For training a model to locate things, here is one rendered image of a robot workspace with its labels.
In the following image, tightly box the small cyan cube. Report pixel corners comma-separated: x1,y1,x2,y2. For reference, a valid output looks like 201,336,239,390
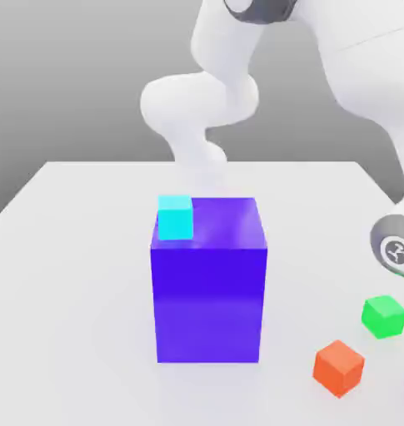
157,195,194,241

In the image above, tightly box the small orange cube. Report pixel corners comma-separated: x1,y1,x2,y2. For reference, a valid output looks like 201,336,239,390
312,339,367,399

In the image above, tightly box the small green cube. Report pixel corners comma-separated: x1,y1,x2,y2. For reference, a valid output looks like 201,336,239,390
361,295,404,340

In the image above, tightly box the large blue box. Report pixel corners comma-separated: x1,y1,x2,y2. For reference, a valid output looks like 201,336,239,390
150,196,268,364

